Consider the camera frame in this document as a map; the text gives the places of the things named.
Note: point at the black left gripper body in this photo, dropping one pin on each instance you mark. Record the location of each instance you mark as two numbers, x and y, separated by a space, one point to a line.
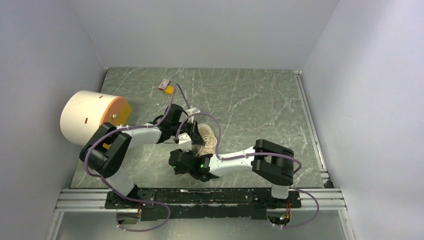
187 127

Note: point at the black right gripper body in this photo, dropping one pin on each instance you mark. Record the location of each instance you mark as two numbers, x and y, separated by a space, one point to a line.
177 171

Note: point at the beige canvas sneaker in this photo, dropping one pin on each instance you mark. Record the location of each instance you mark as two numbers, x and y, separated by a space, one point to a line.
204 129

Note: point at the white shoelace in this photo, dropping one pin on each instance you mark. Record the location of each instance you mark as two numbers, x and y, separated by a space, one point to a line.
209 147

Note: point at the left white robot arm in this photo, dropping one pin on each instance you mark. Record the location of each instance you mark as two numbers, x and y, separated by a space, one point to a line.
105 151

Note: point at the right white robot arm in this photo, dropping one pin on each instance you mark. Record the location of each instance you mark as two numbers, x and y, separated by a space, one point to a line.
272 162

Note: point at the yellow small block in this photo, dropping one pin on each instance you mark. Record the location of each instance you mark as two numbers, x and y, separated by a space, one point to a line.
169 90

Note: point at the red white small box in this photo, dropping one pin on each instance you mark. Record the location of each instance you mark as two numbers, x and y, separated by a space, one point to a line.
164 84

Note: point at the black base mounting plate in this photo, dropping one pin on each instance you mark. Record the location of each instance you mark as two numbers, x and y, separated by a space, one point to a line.
197 203

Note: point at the white orange cylinder drum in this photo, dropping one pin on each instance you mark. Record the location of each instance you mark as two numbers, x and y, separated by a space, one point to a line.
86 111

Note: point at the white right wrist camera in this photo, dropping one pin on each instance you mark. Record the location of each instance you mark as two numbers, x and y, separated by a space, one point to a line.
184 142

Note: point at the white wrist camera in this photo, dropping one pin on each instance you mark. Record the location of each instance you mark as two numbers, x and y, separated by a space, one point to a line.
190 113
184 142

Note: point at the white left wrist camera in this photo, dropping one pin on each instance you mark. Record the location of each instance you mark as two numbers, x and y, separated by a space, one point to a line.
190 113

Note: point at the aluminium frame rail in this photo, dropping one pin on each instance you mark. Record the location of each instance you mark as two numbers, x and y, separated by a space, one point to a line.
93 200

